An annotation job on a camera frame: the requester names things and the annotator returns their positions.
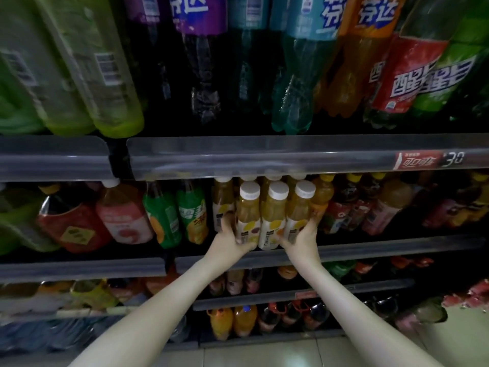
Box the person's left forearm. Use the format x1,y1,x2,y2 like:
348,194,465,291
69,259,239,367

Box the person's right hand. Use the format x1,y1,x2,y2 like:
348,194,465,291
277,218,323,275

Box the pile of red snack packets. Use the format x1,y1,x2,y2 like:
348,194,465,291
439,277,489,312

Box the person's right forearm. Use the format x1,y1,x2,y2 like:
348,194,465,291
294,259,444,367

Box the red price tag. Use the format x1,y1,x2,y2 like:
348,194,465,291
393,151,444,170

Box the row of large water jugs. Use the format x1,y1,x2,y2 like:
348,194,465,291
0,298,333,352

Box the person's left hand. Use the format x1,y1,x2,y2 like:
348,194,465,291
202,214,258,277

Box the dark grey store shelving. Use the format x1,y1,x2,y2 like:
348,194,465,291
0,0,489,352

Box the orange juice bottle white cap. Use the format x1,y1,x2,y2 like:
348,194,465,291
234,181,262,245

